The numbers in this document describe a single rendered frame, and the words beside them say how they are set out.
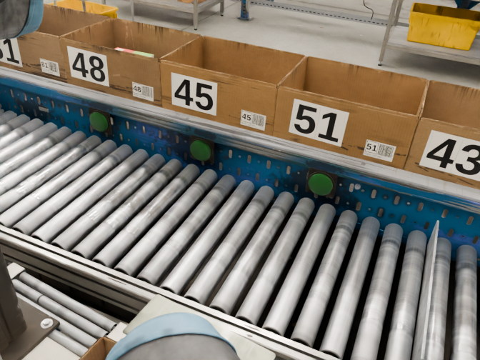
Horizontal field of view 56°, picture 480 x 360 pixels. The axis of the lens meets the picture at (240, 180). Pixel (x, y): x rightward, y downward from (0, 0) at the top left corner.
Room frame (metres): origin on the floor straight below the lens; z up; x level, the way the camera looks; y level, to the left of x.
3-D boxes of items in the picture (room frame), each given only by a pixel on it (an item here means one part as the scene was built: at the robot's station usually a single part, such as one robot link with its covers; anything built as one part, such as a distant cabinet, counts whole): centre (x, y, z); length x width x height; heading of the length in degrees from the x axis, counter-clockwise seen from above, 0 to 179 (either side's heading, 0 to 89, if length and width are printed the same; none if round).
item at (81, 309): (0.66, 0.37, 0.74); 0.28 x 0.02 x 0.02; 63
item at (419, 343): (0.74, -0.45, 0.76); 0.46 x 0.01 x 0.09; 159
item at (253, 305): (0.87, -0.12, 0.72); 0.52 x 0.05 x 0.05; 159
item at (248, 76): (1.42, 0.04, 0.96); 0.39 x 0.29 x 0.17; 69
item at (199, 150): (1.23, 0.13, 0.81); 0.07 x 0.01 x 0.07; 69
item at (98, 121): (1.37, 0.50, 0.81); 0.07 x 0.01 x 0.07; 69
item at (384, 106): (1.28, -0.32, 0.96); 0.39 x 0.29 x 0.17; 69
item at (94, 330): (0.64, 0.38, 0.74); 0.28 x 0.02 x 0.02; 63
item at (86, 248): (1.04, 0.30, 0.72); 0.52 x 0.05 x 0.05; 159
